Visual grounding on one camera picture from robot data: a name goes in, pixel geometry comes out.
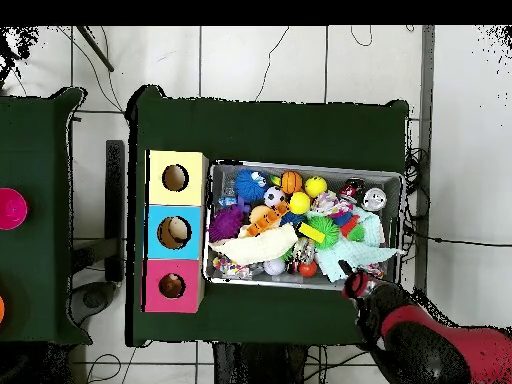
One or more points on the mint green muslin cloth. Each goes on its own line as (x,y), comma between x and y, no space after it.
(360,252)

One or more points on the orange plastic toy block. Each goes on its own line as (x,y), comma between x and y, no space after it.
(268,219)

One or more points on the cream muslin cloth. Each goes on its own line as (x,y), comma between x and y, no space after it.
(256,246)

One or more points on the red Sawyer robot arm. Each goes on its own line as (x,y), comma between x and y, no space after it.
(432,352)

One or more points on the clear mesh bin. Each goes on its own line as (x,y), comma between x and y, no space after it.
(390,216)

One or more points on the wooden box with three holes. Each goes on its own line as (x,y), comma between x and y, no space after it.
(160,196)

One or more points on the silver drink can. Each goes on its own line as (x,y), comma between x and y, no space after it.
(374,199)

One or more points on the yellow tennis ball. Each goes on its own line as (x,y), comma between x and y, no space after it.
(299,202)

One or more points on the yellow smiley ball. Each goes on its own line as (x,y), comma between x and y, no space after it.
(316,186)

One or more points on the black and white soccer ball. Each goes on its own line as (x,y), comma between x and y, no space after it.
(274,196)

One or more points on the orange toy basketball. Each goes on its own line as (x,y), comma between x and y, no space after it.
(291,182)

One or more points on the blue fuzzy ball with eyes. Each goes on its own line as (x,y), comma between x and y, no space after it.
(248,186)

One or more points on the purple spiky ball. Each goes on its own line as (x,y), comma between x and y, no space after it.
(224,224)

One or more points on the dark green tablecloth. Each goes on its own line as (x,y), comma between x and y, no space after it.
(280,128)
(36,140)

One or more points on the black stand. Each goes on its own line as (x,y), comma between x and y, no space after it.
(115,200)

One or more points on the black rod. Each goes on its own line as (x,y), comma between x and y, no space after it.
(96,50)

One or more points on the pink ball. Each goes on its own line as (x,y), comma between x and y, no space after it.
(10,210)

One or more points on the orange ball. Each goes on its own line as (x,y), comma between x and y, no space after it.
(1,310)

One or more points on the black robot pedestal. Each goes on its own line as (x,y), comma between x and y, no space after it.
(260,368)

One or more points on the grey metal rail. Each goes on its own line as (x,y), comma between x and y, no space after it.
(427,80)

